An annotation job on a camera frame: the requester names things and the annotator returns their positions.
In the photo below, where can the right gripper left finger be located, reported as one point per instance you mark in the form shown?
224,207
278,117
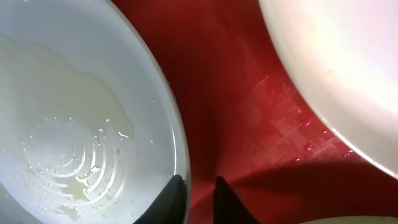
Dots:
169,207

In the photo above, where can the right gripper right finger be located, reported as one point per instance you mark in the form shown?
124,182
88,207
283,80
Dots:
227,207

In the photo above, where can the light blue plate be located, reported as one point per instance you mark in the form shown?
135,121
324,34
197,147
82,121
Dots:
90,130

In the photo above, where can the pale green plate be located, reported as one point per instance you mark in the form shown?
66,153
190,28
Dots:
355,220

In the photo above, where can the red plastic tray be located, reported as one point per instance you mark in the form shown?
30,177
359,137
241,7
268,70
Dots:
245,121

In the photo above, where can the white plate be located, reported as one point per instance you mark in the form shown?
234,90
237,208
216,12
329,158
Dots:
342,57

